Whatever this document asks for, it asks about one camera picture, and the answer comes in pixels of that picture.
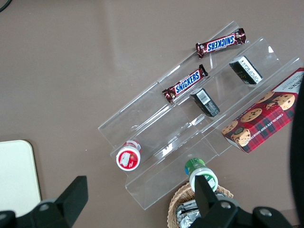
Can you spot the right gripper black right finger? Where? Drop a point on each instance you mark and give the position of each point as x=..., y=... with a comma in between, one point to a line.
x=206, y=199

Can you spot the red tartan cookie box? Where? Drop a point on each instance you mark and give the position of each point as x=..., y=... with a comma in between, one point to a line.
x=261, y=123

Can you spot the red yogurt cup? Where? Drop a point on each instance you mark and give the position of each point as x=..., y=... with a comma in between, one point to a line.
x=128, y=159

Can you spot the green yogurt cup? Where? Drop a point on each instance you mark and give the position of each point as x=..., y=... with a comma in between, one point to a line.
x=193, y=165

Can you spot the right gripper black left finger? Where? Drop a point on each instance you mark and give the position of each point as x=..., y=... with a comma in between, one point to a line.
x=64, y=204

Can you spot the beige plastic tray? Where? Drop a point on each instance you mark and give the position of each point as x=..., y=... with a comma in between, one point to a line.
x=16, y=175

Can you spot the oval light wicker basket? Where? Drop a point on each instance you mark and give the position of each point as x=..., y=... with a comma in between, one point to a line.
x=175, y=204

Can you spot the Snickers chocolate bar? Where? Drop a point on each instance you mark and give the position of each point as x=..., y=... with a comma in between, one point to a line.
x=221, y=44
x=185, y=83

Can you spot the small black carton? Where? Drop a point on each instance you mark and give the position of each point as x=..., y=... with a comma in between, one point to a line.
x=204, y=102
x=245, y=70

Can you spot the silver foil pack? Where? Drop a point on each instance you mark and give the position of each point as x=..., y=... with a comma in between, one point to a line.
x=187, y=213

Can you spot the clear acrylic step stand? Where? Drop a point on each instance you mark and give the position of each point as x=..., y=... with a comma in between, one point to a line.
x=166, y=133

